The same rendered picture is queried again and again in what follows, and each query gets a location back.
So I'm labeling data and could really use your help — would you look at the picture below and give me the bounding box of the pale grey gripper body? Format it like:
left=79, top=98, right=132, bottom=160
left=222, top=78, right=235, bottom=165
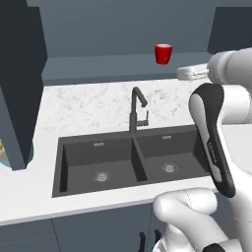
left=176, top=63, right=211, bottom=82

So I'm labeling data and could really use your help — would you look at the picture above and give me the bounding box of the blue-grey base cabinet door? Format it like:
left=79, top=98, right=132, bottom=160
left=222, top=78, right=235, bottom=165
left=50, top=202, right=155, bottom=252
left=148, top=202, right=169, bottom=252
left=0, top=218, right=57, bottom=252

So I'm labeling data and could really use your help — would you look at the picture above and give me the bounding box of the dark blue open cabinet door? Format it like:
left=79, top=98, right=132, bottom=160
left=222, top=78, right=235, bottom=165
left=0, top=5, right=49, bottom=172

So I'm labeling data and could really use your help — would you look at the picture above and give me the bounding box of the red cup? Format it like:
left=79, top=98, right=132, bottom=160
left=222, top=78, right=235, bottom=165
left=155, top=43, right=174, bottom=66

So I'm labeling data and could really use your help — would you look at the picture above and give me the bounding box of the dark grey tap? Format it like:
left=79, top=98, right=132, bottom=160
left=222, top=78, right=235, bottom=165
left=128, top=86, right=150, bottom=135

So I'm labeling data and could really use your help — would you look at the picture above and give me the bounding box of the dark grey double sink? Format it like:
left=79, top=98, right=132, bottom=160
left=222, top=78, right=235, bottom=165
left=51, top=123, right=219, bottom=199

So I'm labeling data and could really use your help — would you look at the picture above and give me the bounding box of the teal bowl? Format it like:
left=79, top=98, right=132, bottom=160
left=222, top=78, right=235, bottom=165
left=0, top=139, right=35, bottom=170

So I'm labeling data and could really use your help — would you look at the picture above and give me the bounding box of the black cabinet handle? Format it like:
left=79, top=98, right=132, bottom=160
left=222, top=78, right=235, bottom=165
left=153, top=228, right=162, bottom=252
left=138, top=231, right=148, bottom=252

